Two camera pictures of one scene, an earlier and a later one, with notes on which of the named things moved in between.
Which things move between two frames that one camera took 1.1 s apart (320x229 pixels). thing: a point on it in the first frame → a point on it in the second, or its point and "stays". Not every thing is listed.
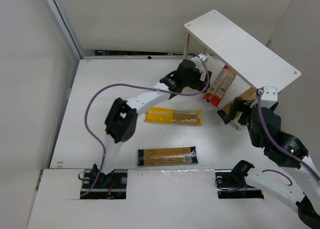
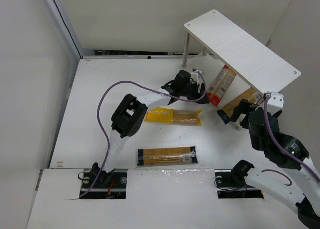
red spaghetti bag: x=220 y=85 stays
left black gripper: x=203 y=78 → x=191 y=89
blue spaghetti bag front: x=169 y=156 stays
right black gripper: x=240 y=109 stays
